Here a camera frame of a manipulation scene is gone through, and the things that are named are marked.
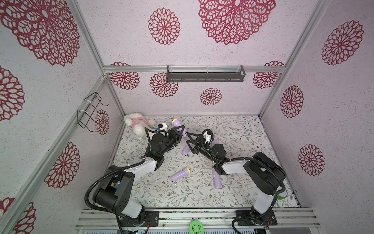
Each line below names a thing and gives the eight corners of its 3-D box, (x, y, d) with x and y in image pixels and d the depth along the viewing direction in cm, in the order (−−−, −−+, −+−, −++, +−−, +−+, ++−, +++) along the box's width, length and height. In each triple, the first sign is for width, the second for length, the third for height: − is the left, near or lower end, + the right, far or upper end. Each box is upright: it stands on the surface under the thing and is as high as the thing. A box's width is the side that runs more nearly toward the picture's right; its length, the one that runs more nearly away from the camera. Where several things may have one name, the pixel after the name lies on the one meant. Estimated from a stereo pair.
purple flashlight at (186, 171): (172, 182, 88) (171, 180, 85) (169, 176, 90) (169, 174, 87) (191, 173, 91) (191, 171, 89) (188, 168, 94) (188, 165, 91)
